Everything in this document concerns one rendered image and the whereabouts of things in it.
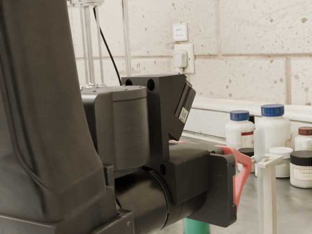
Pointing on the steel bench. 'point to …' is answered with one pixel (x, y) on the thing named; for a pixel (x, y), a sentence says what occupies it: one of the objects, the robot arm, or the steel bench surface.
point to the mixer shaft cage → (90, 48)
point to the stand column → (126, 37)
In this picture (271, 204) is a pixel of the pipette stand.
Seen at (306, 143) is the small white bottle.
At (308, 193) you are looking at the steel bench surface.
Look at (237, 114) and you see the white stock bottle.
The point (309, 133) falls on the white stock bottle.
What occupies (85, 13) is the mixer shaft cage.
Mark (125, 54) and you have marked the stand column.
